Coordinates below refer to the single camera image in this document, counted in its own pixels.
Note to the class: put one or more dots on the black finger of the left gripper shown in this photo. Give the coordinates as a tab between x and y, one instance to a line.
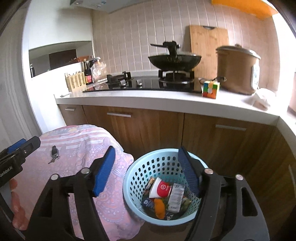
21	149

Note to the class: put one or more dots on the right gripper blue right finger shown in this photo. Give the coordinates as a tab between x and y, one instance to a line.
192	169

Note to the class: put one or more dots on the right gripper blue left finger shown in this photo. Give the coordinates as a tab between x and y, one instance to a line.
100	171

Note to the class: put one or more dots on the red panda paper cup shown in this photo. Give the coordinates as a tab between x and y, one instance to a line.
160	189

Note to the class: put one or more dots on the white blue milk carton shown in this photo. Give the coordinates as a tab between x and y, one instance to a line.
172	203

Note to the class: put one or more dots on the orange panda snack bag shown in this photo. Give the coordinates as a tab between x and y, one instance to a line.
148	186

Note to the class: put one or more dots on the wooden kitchen cabinet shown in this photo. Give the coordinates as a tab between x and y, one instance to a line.
257	151

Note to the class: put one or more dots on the light blue plastic basket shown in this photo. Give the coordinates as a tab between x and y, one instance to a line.
162	163

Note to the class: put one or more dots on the black car key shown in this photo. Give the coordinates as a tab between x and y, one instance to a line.
54	155

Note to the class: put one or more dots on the colourful rubik's cube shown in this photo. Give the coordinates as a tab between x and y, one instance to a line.
210	89

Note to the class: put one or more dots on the beige woven utensil basket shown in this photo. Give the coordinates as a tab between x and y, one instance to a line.
75	82

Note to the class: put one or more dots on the dark soy sauce bottle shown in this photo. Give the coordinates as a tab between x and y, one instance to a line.
87	73

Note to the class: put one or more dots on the black gas stove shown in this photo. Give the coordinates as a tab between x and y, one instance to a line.
167	81

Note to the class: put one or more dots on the clear plastic bag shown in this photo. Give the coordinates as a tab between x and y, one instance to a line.
98	69

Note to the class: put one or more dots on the white plastic bag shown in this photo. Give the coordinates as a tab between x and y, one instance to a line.
262	99

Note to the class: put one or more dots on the black wok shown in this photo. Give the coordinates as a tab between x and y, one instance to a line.
175	60

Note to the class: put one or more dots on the brown rice cooker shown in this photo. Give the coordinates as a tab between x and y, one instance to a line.
238	69

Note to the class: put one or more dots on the wooden cutting board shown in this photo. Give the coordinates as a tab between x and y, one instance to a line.
204	42

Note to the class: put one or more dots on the range hood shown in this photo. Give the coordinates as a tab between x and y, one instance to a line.
107	6

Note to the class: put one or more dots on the orange wall cabinet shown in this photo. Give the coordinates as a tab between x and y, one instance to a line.
260	9

